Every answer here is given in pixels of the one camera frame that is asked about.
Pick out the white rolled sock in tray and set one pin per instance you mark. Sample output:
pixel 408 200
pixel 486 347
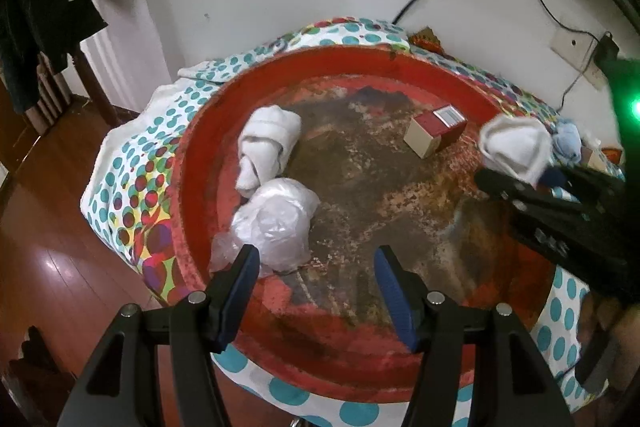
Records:
pixel 265 145

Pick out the polka dot bed sheet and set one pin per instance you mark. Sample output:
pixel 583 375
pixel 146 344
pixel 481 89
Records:
pixel 127 205

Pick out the round red worn tray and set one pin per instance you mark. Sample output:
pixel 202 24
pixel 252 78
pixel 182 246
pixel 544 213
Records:
pixel 324 327

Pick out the black power adapter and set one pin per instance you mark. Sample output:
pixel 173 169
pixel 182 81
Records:
pixel 606 51

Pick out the red white small box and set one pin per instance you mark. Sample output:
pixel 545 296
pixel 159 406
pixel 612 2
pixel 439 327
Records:
pixel 434 130

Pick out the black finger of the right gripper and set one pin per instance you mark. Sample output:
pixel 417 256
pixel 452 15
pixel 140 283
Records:
pixel 591 186
pixel 499 185

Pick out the clear plastic bag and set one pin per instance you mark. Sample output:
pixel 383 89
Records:
pixel 276 220

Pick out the light blue rolled sock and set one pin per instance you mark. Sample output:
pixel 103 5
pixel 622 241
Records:
pixel 567 143

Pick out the brown cardboard Marubi box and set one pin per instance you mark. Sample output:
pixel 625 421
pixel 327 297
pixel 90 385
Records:
pixel 594 159

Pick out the white wall socket plate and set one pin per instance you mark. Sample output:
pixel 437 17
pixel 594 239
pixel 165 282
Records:
pixel 577 50

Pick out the red orange candy wrapper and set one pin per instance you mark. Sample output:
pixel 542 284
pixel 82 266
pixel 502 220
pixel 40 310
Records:
pixel 426 39

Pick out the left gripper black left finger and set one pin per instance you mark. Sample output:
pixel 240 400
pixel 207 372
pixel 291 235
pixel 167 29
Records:
pixel 120 384

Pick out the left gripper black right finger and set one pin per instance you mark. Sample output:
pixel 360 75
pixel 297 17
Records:
pixel 513 385

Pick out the white sock large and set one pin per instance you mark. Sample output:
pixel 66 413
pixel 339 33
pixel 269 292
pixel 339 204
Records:
pixel 520 147

